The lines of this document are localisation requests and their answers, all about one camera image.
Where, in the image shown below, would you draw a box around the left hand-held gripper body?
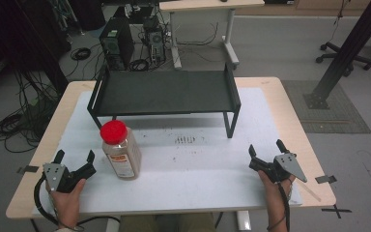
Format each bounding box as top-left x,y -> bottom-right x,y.
43,162 -> 97,194

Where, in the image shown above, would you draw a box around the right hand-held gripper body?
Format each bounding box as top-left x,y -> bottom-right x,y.
249,153 -> 308,185

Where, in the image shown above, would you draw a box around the red-lidded spice jar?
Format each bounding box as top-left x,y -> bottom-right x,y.
100,119 -> 143,181

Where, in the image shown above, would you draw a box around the black metal shelf rack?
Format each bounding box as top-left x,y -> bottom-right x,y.
86,62 -> 242,139

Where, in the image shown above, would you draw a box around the person's left hand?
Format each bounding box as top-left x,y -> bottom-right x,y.
49,178 -> 87,227

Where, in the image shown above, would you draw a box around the grey tape strip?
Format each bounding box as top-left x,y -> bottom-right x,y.
16,164 -> 40,175
314,174 -> 338,185

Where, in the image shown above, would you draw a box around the grey floor mat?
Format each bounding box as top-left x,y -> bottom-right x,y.
281,79 -> 371,134

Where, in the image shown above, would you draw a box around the white table leg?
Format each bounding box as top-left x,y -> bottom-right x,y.
236,210 -> 252,232
105,218 -> 121,232

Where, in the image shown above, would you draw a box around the black tape cross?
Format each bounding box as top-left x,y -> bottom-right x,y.
321,204 -> 353,220

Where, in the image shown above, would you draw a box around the white table mat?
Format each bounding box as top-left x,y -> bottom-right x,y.
32,87 -> 303,217

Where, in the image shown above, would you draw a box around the person's olive trousers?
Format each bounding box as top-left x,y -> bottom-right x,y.
119,212 -> 218,232

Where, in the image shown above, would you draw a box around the black office chair base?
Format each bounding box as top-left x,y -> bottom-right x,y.
315,42 -> 371,77

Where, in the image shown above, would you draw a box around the large black computer tower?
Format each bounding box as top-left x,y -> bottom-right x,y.
99,16 -> 135,72

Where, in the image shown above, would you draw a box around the black curtain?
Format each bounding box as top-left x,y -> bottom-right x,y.
0,0 -> 71,95

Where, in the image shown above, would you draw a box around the small open computer tower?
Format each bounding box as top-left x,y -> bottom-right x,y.
143,18 -> 168,66

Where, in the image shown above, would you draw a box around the white-legged wooden desk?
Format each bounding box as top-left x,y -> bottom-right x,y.
158,0 -> 266,71

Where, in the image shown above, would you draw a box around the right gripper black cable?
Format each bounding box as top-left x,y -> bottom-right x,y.
266,182 -> 292,232

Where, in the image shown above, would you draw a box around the bundle of black floor cables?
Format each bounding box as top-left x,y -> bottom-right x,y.
0,71 -> 63,155

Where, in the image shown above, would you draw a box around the coiled black cable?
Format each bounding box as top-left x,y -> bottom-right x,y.
70,46 -> 92,62

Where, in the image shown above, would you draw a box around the black metal stand post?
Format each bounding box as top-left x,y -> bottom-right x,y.
303,0 -> 371,110

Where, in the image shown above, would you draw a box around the loose black cables under desk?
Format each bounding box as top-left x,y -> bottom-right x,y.
174,21 -> 220,46

